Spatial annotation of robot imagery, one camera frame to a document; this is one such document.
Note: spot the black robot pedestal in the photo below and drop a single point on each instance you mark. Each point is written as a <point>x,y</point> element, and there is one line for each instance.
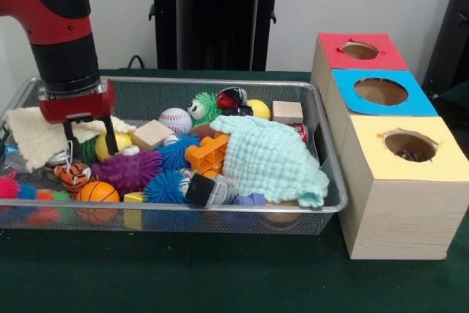
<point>212,20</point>

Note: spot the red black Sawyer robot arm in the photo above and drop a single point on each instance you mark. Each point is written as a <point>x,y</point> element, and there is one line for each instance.
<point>58,27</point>

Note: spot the white toy baseball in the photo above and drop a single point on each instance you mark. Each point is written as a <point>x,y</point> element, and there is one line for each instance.
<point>174,121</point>

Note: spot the pink spiky ball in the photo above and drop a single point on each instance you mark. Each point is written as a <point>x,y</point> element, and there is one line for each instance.
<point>9,185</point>

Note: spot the orange striped tiger toy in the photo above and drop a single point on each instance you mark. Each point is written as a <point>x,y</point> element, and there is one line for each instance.
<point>73,178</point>

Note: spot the mint green cloth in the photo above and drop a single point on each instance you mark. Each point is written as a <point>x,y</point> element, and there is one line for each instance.
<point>275,157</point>

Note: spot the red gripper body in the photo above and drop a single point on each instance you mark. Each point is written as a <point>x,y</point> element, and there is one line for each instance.
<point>77,106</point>

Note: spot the orange plastic toy brick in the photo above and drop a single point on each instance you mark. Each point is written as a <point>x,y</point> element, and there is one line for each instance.
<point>207,153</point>

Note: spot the black chair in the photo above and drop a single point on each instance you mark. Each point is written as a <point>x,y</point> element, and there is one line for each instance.
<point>451,34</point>

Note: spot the green spiky ball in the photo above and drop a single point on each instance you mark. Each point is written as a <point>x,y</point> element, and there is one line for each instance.
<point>208,106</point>

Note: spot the cream yellow cloth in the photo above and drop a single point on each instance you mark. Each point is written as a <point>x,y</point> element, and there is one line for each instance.
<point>33,137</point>

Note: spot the shallow clear mesh bin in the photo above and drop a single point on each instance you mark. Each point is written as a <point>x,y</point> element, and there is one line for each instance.
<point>324,181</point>

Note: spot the multicolour cartoon print cloth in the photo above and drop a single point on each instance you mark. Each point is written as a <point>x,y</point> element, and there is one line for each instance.
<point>410,155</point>

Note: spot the orange toy basketball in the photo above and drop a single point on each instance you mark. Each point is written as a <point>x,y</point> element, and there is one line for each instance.
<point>98,193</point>

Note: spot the yellow ball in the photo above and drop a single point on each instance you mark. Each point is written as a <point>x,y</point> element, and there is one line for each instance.
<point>124,141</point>
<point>259,109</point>

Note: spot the small wooden cube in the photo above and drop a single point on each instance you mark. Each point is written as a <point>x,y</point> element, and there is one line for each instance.
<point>287,112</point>

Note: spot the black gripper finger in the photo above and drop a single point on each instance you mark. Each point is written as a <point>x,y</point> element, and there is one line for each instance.
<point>71,141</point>
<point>110,135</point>

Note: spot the wooden box with three holes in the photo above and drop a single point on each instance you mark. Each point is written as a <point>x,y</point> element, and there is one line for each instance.
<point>403,210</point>

